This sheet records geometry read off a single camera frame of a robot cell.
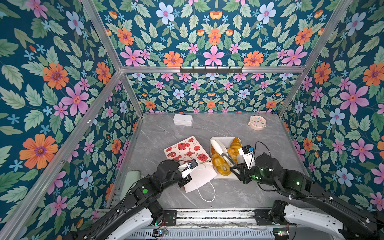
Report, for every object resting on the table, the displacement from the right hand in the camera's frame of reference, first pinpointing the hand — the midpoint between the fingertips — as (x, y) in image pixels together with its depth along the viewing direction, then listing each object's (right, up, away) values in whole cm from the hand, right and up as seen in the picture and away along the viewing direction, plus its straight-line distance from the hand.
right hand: (231, 167), depth 66 cm
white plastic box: (-28, +24, +45) cm, 58 cm away
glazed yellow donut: (-2, -8, +21) cm, 23 cm away
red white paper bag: (-20, +5, +20) cm, 29 cm away
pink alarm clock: (+28, +22, +45) cm, 58 cm away
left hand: (-17, +1, +3) cm, 17 cm away
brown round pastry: (-8, +6, +5) cm, 11 cm away
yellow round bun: (-4, -1, +20) cm, 20 cm away
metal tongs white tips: (-2, +4, +4) cm, 6 cm away
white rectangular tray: (+3, +8, +36) cm, 37 cm away
